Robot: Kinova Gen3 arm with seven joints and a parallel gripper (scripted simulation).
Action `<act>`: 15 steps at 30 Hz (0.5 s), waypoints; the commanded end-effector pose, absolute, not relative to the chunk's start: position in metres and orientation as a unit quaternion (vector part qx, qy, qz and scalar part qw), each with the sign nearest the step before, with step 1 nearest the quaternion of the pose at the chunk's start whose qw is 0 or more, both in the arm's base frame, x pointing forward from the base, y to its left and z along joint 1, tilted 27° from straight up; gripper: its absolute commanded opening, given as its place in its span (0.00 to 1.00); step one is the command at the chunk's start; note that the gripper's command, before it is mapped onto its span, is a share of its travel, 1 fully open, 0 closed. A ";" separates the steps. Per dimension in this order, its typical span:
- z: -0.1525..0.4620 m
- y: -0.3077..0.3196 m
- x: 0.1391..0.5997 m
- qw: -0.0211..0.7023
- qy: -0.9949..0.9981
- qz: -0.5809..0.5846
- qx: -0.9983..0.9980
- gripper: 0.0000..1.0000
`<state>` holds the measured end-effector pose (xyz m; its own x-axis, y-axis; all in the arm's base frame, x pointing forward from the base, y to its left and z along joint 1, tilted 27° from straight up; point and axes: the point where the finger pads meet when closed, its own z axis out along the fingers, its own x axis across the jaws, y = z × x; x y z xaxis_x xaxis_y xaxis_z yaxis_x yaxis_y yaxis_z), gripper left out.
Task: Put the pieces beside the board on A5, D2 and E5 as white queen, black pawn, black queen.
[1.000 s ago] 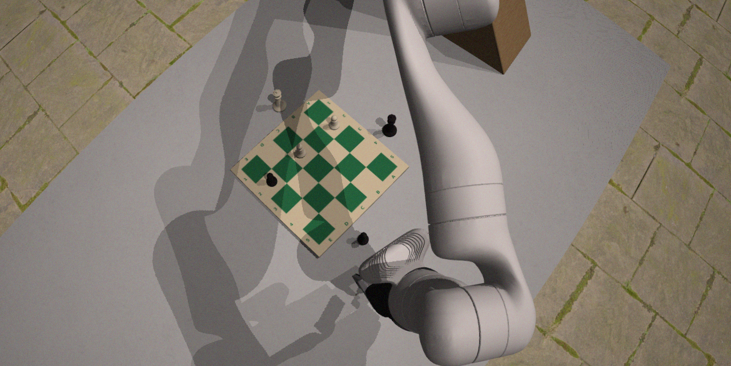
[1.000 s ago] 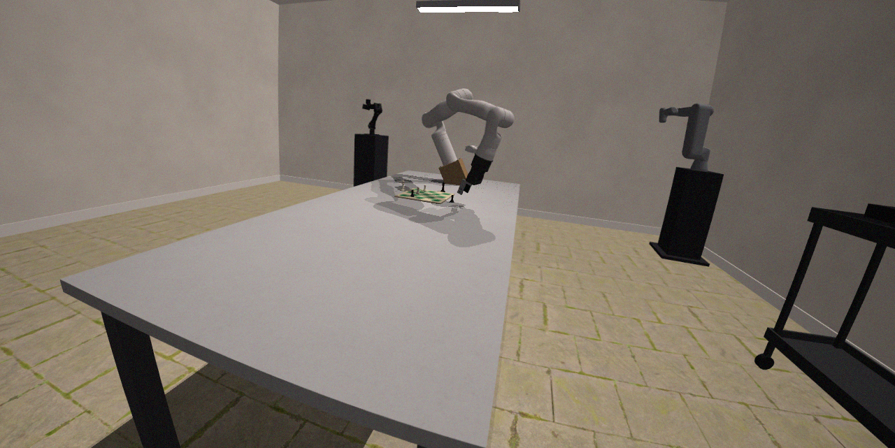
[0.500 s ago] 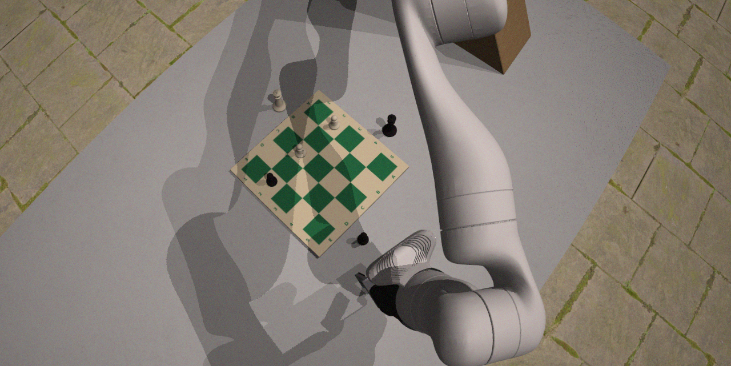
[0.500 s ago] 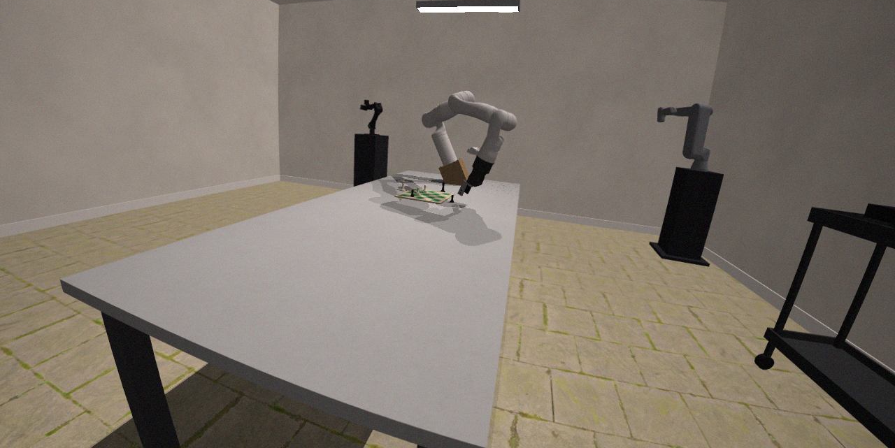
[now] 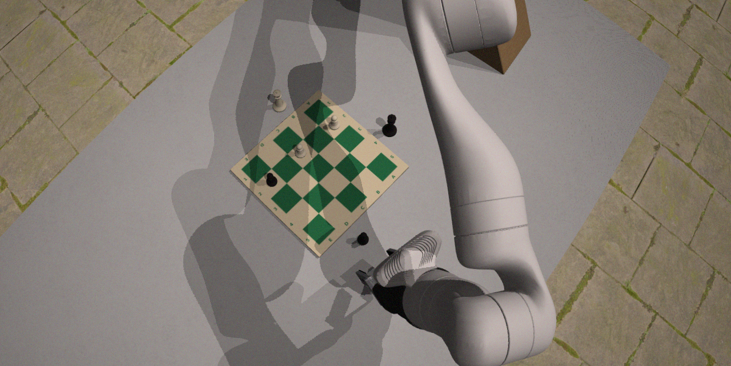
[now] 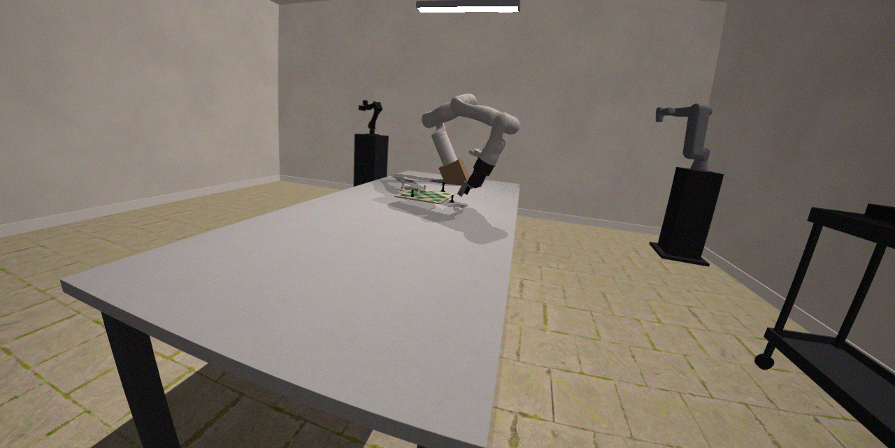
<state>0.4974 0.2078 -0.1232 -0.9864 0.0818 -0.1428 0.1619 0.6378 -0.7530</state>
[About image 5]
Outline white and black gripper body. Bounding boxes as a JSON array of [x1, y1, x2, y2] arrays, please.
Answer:
[[373, 230, 458, 333]]

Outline white pawn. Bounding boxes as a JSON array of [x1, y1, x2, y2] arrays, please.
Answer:
[[329, 115, 340, 130], [295, 144, 306, 158]]

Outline green and cream chessboard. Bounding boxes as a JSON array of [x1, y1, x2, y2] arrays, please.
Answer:
[[230, 90, 409, 257]]

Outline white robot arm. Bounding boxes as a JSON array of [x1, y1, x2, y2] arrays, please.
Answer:
[[402, 0, 556, 366]]

